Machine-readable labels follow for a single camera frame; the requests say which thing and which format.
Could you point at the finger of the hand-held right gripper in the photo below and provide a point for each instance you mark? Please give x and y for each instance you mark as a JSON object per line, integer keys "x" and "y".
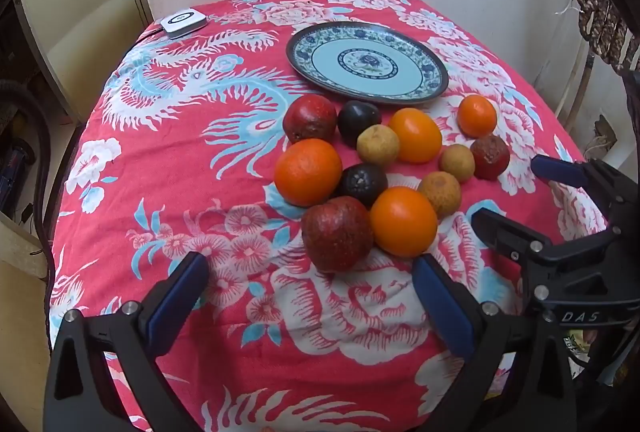
{"x": 557, "y": 171}
{"x": 505, "y": 234}

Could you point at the blue patterned ceramic plate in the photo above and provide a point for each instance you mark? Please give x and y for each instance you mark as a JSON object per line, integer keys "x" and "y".
{"x": 370, "y": 66}

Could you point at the white square device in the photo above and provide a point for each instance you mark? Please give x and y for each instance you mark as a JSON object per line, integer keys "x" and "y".
{"x": 182, "y": 21}

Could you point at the orange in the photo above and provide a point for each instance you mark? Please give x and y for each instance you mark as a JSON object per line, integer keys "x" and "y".
{"x": 307, "y": 171}
{"x": 477, "y": 115}
{"x": 403, "y": 222}
{"x": 416, "y": 135}

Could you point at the brownish yellow lime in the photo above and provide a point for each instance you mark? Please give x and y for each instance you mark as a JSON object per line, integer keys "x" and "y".
{"x": 440, "y": 194}
{"x": 378, "y": 145}
{"x": 457, "y": 161}

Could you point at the red floral tablecloth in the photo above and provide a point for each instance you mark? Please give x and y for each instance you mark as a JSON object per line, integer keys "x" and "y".
{"x": 175, "y": 161}

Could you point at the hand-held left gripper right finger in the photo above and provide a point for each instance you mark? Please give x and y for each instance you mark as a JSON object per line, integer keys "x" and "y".
{"x": 445, "y": 307}

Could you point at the small shrivelled red pomegranate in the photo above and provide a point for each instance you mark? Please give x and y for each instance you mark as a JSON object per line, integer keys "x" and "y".
{"x": 491, "y": 156}

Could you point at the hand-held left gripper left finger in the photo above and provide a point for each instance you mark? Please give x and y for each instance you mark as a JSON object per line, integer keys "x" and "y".
{"x": 177, "y": 292}

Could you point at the mottled red pomegranate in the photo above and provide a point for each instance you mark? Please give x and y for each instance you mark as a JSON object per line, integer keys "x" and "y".
{"x": 336, "y": 234}

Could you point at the metal rack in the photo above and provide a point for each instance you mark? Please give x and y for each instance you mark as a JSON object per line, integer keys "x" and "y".
{"x": 586, "y": 76}

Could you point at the smooth red pomegranate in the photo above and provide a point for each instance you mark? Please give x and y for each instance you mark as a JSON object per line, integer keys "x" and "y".
{"x": 310, "y": 116}

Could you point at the dark purple mangosteen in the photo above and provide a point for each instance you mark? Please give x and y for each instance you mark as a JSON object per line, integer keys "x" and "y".
{"x": 365, "y": 182}
{"x": 356, "y": 121}

